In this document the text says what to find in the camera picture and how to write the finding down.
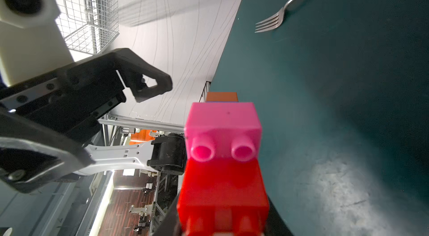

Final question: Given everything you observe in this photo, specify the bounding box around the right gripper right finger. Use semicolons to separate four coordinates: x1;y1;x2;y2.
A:
266;198;293;236

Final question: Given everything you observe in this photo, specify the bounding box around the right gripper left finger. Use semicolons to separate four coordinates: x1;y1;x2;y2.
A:
153;195;183;236

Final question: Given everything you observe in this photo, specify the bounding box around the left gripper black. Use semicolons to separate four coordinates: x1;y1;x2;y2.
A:
1;48;173;194

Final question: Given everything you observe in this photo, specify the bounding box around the red lego brick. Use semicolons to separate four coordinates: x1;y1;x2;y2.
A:
177;159;270;236

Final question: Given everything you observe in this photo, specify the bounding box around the pink square lego brick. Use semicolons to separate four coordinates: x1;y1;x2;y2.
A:
184;102;262;162

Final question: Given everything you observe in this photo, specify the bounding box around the orange square lego brick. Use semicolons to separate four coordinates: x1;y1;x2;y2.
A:
206;92;239;103

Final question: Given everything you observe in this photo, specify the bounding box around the silver fork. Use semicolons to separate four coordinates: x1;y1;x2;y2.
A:
255;0;303;33

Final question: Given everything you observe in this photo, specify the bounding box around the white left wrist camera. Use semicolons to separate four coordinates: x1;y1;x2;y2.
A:
1;0;74;87

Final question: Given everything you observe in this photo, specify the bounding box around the white wire basket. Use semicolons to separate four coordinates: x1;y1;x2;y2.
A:
55;0;119;55

